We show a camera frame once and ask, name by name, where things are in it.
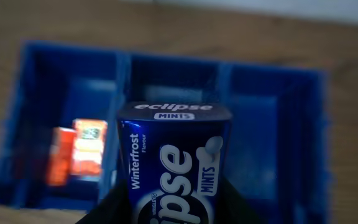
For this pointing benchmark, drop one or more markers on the blue candy pack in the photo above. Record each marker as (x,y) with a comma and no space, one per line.
(172,161)

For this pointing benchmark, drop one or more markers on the blue tray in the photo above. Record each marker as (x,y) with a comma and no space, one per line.
(259,140)

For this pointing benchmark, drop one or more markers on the orange candy box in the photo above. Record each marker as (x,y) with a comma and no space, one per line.
(59,158)
(89,152)

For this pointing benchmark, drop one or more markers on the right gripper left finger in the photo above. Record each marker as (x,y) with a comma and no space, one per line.
(110,211)

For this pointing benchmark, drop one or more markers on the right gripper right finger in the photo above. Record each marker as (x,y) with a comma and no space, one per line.
(235,211)

